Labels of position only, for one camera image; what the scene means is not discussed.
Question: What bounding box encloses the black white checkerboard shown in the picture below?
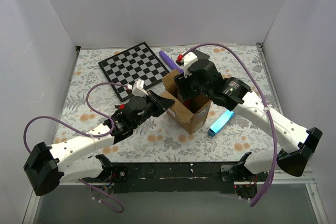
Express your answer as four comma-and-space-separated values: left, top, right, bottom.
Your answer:
98, 42, 169, 90

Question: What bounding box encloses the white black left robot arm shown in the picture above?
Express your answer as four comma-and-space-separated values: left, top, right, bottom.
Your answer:
24, 91, 175, 196

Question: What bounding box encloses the dark grey studded baseplate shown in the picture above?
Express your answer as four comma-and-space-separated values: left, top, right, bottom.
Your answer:
192, 49, 210, 60

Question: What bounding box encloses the floral patterned table mat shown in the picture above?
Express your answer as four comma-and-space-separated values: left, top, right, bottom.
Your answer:
54, 44, 280, 162

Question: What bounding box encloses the brown cardboard express box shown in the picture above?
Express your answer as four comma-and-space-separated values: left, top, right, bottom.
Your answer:
160, 69, 211, 134

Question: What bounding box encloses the shiny light blue packet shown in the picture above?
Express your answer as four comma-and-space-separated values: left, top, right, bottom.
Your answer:
207, 110, 235, 137

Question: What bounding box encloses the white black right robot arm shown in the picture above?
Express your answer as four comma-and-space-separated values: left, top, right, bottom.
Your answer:
174, 56, 322, 178

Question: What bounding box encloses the purple cylindrical handle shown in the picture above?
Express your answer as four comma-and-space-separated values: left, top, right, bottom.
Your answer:
159, 50, 183, 73

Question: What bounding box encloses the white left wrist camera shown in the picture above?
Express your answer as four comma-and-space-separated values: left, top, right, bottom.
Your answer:
127, 79, 148, 97

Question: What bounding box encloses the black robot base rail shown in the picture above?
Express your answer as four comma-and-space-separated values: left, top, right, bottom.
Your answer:
83, 162, 267, 198

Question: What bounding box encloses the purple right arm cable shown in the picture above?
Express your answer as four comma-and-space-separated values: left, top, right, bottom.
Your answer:
182, 42, 278, 208

